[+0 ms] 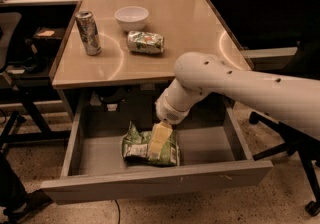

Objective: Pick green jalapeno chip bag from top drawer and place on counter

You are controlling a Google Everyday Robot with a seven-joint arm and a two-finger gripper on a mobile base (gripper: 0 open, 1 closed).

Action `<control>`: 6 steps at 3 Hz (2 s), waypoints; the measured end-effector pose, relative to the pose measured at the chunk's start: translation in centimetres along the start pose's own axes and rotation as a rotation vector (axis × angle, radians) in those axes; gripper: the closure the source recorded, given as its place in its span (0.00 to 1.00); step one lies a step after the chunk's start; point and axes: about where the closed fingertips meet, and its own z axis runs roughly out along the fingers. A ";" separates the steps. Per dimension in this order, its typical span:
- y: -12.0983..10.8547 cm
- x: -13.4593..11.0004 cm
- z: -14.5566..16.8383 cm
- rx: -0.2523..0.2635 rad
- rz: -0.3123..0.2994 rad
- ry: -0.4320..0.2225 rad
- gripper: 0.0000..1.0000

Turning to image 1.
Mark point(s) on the black shoe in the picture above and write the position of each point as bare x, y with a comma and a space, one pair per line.
35, 201

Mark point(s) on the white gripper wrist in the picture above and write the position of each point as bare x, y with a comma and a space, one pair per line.
168, 113

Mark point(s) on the green jalapeno chip bag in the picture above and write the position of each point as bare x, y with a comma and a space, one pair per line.
135, 148

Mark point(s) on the crumpled green snack bag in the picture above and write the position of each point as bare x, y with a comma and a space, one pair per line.
145, 42

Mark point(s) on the grey counter cabinet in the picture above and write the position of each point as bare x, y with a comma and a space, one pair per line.
184, 25

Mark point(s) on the white ceramic bowl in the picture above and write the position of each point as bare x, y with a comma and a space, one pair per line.
132, 18

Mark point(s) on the black office chair left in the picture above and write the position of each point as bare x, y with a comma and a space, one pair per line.
8, 24

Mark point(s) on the tall silver drink can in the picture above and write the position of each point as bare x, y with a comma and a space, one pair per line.
88, 32

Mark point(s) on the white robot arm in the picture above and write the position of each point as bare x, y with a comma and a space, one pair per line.
291, 100

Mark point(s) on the grey open drawer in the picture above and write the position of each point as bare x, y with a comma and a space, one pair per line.
213, 155

